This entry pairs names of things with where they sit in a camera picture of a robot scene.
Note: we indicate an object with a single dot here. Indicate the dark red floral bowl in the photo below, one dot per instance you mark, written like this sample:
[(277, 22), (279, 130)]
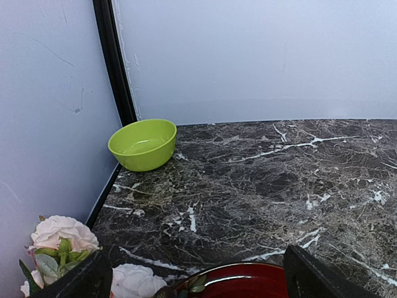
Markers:
[(244, 279)]

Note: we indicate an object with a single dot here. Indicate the black vertical frame post left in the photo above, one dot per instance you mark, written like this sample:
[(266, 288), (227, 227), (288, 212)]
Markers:
[(112, 53)]

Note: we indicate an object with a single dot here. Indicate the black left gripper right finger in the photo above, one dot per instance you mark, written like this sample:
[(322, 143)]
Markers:
[(307, 277)]

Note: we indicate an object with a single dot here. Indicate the pink rose stem bunch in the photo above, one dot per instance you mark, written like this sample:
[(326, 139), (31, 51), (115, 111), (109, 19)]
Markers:
[(61, 243)]

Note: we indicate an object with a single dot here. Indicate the lime green plastic bowl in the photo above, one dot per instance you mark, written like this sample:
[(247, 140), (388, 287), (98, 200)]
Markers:
[(144, 145)]

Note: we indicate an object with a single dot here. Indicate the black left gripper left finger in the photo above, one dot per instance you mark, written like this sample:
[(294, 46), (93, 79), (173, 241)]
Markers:
[(91, 278)]

